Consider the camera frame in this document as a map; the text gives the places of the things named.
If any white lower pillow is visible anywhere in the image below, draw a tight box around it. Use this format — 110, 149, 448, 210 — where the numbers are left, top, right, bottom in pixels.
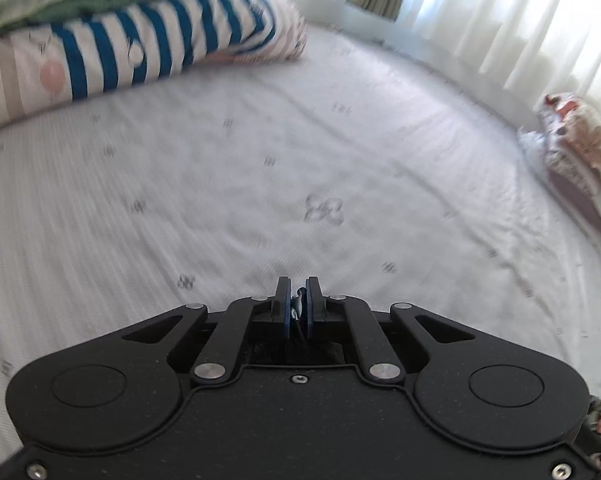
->
517, 128, 601, 235

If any white floral bed sheet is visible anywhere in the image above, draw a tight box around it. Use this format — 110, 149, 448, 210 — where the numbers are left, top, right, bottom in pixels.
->
0, 28, 601, 463

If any striped bolster pillow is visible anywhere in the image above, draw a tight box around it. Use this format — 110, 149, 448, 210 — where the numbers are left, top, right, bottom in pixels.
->
0, 0, 307, 128

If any white sheer curtain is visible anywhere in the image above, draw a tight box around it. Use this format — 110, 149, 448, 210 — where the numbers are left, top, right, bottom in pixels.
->
289, 0, 601, 111

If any floral top pillow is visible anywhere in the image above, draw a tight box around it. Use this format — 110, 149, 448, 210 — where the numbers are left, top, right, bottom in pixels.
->
538, 92, 601, 181

